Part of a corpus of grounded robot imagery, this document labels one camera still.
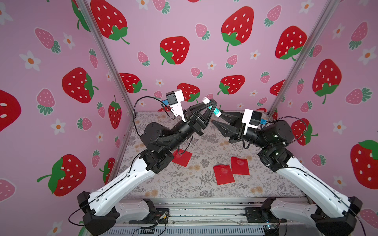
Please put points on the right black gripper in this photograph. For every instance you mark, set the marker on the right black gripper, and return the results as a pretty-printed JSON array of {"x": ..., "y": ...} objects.
[{"x": 237, "y": 130}]

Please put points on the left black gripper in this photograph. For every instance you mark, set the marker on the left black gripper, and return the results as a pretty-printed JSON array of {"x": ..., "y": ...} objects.
[{"x": 192, "y": 125}]

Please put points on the white glue stick cap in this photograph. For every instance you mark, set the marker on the white glue stick cap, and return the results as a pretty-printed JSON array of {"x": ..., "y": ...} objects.
[{"x": 206, "y": 100}]

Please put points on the white green glue stick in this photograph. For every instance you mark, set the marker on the white green glue stick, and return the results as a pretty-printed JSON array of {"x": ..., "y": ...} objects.
[{"x": 216, "y": 111}]

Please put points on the red envelope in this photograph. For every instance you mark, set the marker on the red envelope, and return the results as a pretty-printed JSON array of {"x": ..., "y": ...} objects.
[
  {"x": 239, "y": 166},
  {"x": 182, "y": 159},
  {"x": 223, "y": 174}
]

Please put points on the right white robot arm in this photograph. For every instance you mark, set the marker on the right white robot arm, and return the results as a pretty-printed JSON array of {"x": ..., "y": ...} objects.
[{"x": 332, "y": 213}]

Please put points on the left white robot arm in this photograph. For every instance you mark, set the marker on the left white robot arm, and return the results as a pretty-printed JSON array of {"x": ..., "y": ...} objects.
[{"x": 103, "y": 208}]

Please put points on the floral patterned table mat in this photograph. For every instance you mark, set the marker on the floral patterned table mat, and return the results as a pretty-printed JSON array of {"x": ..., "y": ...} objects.
[{"x": 197, "y": 179}]

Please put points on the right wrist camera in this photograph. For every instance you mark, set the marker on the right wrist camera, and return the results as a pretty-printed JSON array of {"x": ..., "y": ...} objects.
[{"x": 252, "y": 119}]

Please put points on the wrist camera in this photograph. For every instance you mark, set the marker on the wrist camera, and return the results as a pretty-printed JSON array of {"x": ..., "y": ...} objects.
[
  {"x": 174, "y": 99},
  {"x": 252, "y": 119}
]

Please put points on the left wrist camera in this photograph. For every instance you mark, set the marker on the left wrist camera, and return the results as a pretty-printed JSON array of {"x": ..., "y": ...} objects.
[{"x": 174, "y": 99}]

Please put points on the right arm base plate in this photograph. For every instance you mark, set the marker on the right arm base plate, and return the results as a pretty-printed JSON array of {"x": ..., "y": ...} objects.
[{"x": 258, "y": 215}]

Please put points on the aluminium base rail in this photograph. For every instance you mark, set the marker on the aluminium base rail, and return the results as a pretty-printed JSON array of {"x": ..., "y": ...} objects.
[{"x": 218, "y": 211}]

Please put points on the left aluminium frame post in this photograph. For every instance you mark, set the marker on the left aluminium frame post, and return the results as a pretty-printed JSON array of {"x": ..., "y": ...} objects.
[{"x": 89, "y": 18}]

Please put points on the aluminium frame post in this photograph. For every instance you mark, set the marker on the aluminium frame post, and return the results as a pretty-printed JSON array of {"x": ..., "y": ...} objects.
[
  {"x": 319, "y": 26},
  {"x": 89, "y": 18}
]

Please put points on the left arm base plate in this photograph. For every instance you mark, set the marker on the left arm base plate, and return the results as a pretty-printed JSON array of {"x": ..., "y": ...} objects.
[{"x": 159, "y": 215}]

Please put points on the right aluminium frame post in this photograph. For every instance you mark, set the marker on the right aluminium frame post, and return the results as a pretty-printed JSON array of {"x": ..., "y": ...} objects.
[{"x": 319, "y": 26}]

